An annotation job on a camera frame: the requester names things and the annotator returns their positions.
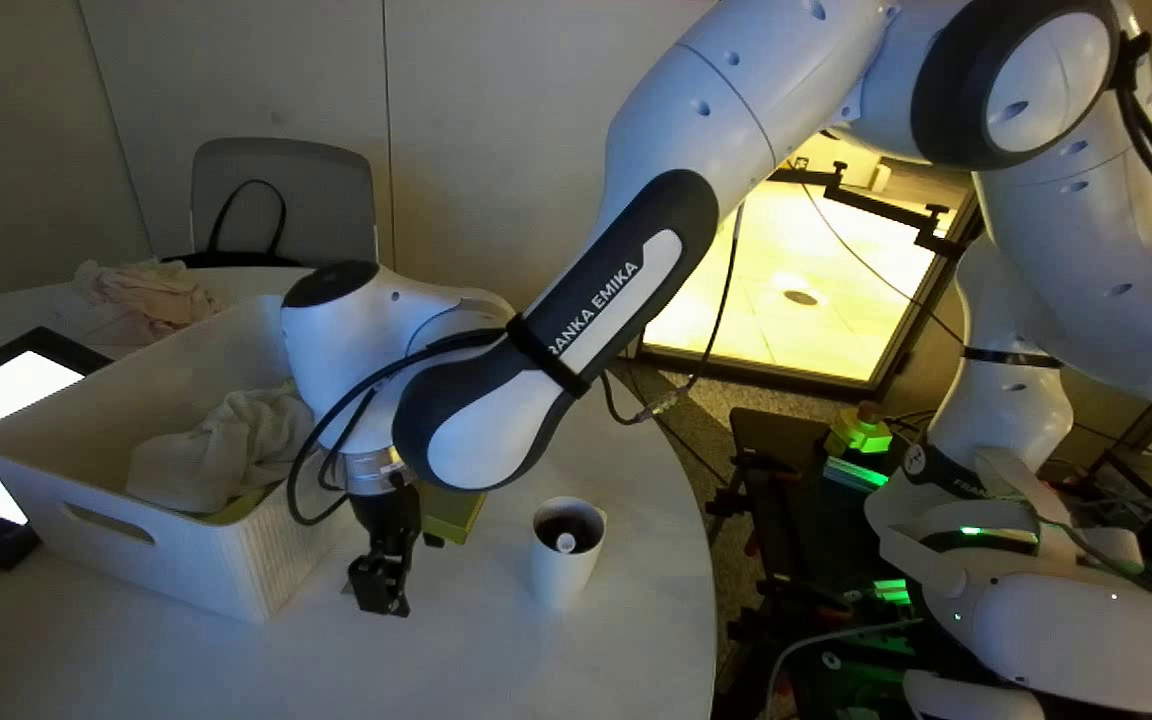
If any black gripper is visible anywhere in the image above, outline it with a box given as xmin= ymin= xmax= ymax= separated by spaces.
xmin=345 ymin=479 xmax=429 ymax=620

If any white waffle towel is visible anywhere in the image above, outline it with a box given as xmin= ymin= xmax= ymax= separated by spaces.
xmin=124 ymin=383 xmax=318 ymax=515

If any white cup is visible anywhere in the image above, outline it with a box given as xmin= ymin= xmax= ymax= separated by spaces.
xmin=522 ymin=493 xmax=612 ymax=613

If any white plastic basket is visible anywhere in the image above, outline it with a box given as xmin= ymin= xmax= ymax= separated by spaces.
xmin=0 ymin=291 xmax=389 ymax=628

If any pink cloth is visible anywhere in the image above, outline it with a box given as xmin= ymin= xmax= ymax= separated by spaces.
xmin=66 ymin=258 xmax=229 ymax=341

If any grey office chair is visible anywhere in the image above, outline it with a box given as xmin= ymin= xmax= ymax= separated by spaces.
xmin=185 ymin=134 xmax=384 ymax=275

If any black bag strap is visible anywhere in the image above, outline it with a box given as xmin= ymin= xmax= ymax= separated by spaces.
xmin=204 ymin=173 xmax=297 ymax=261

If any black camera stand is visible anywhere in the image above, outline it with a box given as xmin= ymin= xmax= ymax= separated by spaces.
xmin=801 ymin=155 xmax=983 ymax=263

